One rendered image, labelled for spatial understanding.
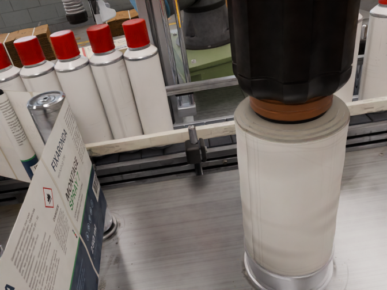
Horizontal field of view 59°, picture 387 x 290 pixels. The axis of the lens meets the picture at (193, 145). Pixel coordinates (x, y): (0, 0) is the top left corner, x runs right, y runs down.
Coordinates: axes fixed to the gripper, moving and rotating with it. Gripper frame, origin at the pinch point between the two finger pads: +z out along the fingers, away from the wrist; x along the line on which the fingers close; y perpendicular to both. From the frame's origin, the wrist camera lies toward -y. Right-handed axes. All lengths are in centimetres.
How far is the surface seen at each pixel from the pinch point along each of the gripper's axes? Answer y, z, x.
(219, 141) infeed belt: 11, 8, -63
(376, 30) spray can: 36, -6, -68
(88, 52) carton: -5.0, 5.1, -0.8
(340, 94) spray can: 31, 3, -67
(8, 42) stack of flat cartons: -87, 65, 337
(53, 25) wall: -44, 86, 493
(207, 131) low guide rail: 9, 5, -63
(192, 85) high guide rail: 10, 0, -56
